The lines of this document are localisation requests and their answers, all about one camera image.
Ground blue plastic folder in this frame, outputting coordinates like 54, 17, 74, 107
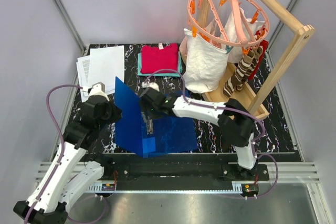
114, 78, 197, 158

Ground white paper sheets stack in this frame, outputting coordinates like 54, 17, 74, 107
76, 46, 124, 95

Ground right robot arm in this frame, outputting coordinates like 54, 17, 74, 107
139, 87, 258, 180

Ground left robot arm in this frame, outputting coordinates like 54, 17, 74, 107
14, 95, 122, 223

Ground teal folded shirt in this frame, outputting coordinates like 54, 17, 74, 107
137, 53, 183, 78

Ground red folded shirt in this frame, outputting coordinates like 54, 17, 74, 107
140, 43, 179, 74

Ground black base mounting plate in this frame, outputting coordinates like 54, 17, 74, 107
83, 152, 270, 191

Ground white hanging towel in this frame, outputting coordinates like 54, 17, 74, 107
183, 28, 228, 93

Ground brown striped socks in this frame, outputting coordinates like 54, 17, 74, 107
223, 48, 256, 97

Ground pink round clip hanger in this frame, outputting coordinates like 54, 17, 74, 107
187, 0, 270, 52

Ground red hanging cloth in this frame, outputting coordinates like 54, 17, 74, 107
248, 40, 269, 80

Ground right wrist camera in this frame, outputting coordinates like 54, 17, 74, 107
141, 82, 160, 92

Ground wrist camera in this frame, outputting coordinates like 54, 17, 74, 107
89, 82, 107, 97
141, 82, 160, 92

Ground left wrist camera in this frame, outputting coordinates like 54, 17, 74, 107
89, 82, 107, 97

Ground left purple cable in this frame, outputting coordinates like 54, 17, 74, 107
22, 84, 110, 223

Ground wooden drying rack frame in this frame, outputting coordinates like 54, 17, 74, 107
196, 0, 316, 121

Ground aluminium rail frame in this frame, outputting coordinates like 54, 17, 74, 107
41, 153, 335, 223

